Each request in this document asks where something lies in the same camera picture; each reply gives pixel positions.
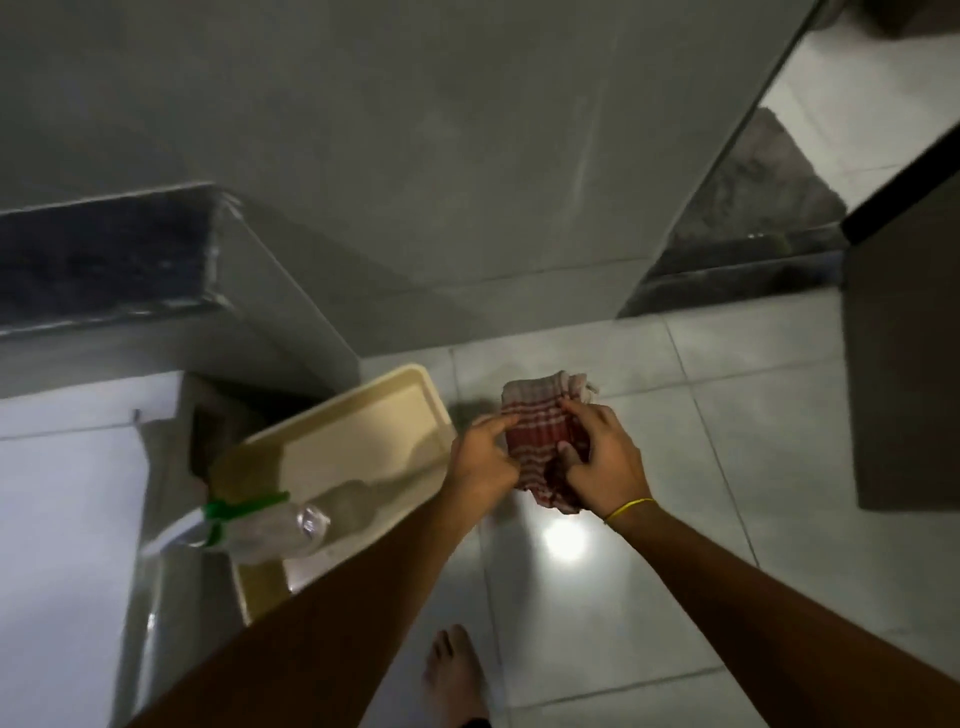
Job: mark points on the red checked cloth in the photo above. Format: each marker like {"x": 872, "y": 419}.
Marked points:
{"x": 541, "y": 442}

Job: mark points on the person's foot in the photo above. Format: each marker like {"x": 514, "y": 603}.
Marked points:
{"x": 454, "y": 679}

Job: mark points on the person's left thumb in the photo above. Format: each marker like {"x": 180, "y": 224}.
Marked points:
{"x": 511, "y": 465}

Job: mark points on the dark floor mat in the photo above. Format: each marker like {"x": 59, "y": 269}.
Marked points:
{"x": 750, "y": 225}

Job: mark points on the person's right thumb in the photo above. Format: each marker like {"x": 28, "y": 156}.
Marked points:
{"x": 571, "y": 456}

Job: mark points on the dark stone countertop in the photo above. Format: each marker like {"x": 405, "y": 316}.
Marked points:
{"x": 105, "y": 259}

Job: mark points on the yellow wrist band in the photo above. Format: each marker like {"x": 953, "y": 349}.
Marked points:
{"x": 628, "y": 509}

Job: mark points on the person's left forearm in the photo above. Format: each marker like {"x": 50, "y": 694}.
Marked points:
{"x": 315, "y": 622}

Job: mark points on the person's left hand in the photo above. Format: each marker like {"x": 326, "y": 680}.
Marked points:
{"x": 480, "y": 466}

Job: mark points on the clear spray bottle green nozzle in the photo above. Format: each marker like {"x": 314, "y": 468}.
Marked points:
{"x": 247, "y": 525}

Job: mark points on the person's right hand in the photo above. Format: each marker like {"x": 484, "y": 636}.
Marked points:
{"x": 611, "y": 469}

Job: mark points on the cream plastic tray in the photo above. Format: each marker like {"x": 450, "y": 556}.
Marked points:
{"x": 341, "y": 480}

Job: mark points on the person's right forearm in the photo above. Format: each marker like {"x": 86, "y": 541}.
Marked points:
{"x": 780, "y": 630}

